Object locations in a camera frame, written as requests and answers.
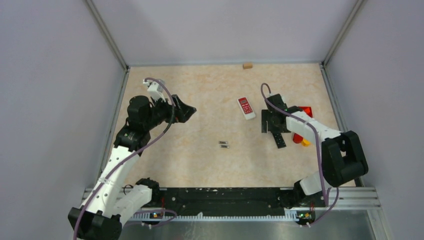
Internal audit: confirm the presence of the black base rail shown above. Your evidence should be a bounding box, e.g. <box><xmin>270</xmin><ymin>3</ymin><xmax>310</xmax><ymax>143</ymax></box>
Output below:
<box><xmin>129</xmin><ymin>187</ymin><xmax>327</xmax><ymax>219</ymax></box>

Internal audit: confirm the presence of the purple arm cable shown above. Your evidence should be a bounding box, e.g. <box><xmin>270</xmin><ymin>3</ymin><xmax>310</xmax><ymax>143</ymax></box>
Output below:
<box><xmin>260</xmin><ymin>82</ymin><xmax>340</xmax><ymax>228</ymax></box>
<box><xmin>72</xmin><ymin>77</ymin><xmax>176</xmax><ymax>240</ymax></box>

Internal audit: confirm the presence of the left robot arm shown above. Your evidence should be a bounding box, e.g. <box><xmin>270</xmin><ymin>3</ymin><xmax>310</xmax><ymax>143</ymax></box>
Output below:
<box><xmin>68</xmin><ymin>94</ymin><xmax>197</xmax><ymax>240</ymax></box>

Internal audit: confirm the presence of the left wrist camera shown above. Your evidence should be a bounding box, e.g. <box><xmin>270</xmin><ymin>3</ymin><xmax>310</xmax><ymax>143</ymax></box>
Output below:
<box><xmin>142</xmin><ymin>79</ymin><xmax>166</xmax><ymax>102</ymax></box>

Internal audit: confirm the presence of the small wooden block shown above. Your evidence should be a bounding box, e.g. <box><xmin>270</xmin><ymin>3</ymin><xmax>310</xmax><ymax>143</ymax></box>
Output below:
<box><xmin>242</xmin><ymin>62</ymin><xmax>253</xmax><ymax>70</ymax></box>

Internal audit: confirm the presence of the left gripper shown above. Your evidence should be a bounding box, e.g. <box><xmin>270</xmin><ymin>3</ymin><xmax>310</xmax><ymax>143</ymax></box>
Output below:
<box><xmin>143</xmin><ymin>94</ymin><xmax>196</xmax><ymax>130</ymax></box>

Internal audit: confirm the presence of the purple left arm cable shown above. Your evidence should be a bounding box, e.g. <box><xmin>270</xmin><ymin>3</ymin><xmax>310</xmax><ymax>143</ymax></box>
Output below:
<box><xmin>72</xmin><ymin>77</ymin><xmax>176</xmax><ymax>240</ymax></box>

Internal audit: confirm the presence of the black remote control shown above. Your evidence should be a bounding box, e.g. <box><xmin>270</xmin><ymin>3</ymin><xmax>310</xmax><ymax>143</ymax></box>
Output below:
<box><xmin>271</xmin><ymin>132</ymin><xmax>287</xmax><ymax>149</ymax></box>

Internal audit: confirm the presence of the red plastic bin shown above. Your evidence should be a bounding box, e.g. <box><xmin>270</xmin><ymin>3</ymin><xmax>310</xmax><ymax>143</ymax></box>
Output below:
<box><xmin>299</xmin><ymin>106</ymin><xmax>314</xmax><ymax>118</ymax></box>

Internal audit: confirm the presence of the white remote control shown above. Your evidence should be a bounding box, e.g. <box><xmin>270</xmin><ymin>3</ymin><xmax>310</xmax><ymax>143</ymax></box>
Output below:
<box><xmin>237</xmin><ymin>97</ymin><xmax>256</xmax><ymax>120</ymax></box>

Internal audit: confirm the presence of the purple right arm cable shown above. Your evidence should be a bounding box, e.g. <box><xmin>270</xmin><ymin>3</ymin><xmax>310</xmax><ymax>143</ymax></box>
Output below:
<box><xmin>260</xmin><ymin>82</ymin><xmax>340</xmax><ymax>228</ymax></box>

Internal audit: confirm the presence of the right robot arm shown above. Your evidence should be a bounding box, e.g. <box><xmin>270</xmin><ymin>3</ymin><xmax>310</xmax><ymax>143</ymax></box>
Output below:
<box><xmin>265</xmin><ymin>94</ymin><xmax>369</xmax><ymax>206</ymax></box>

